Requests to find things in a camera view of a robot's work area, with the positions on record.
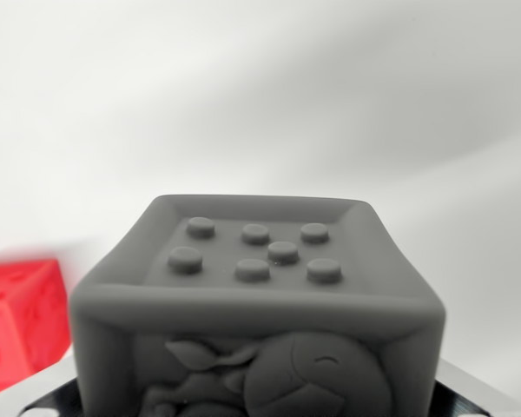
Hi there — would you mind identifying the black-padded silver gripper right finger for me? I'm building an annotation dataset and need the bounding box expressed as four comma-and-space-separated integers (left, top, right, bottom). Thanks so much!
429, 357, 521, 417

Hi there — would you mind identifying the black-padded silver gripper left finger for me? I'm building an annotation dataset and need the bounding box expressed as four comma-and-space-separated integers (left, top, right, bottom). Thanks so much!
0, 352, 86, 417

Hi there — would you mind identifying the grey embossed rubber cube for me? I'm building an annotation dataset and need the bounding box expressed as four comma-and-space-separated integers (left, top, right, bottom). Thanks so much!
69, 194, 449, 417

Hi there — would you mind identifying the red embossed rubber cube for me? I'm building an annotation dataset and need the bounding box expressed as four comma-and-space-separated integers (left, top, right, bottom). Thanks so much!
0, 257, 69, 400

